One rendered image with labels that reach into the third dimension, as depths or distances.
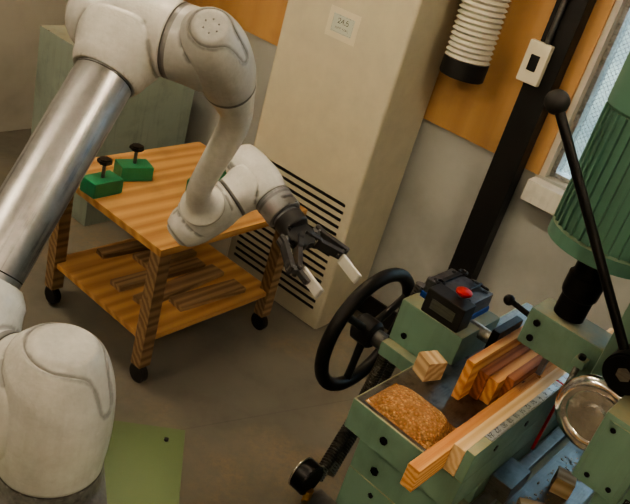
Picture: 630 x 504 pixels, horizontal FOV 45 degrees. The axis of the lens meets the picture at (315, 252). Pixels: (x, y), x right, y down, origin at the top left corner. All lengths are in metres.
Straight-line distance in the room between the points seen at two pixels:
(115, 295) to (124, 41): 1.41
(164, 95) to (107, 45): 1.97
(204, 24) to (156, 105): 2.01
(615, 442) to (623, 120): 0.44
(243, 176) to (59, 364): 0.85
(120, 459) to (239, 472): 1.02
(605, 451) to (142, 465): 0.71
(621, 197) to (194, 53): 0.68
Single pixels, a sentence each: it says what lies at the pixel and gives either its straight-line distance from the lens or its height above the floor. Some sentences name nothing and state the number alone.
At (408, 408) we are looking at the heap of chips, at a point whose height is 0.92.
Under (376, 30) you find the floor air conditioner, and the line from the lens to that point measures 2.56.
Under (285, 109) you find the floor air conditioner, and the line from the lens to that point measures 2.82.
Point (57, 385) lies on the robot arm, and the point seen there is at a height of 0.94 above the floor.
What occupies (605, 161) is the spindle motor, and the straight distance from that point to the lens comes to 1.14.
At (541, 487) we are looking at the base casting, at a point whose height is 0.80.
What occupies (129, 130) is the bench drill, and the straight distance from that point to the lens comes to 3.20.
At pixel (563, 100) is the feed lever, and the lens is 1.08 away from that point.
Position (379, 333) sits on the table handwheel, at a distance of 1.51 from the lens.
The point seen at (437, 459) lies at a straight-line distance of 1.10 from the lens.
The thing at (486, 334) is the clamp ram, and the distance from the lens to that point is 1.38.
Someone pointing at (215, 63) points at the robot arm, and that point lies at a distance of 1.24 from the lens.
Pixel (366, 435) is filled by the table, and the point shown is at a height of 0.86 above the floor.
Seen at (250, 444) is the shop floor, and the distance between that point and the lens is 2.39.
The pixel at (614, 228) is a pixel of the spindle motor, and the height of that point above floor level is 1.27.
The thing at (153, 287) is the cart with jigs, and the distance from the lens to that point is 2.27.
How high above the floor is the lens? 1.63
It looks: 28 degrees down
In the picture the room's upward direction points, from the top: 17 degrees clockwise
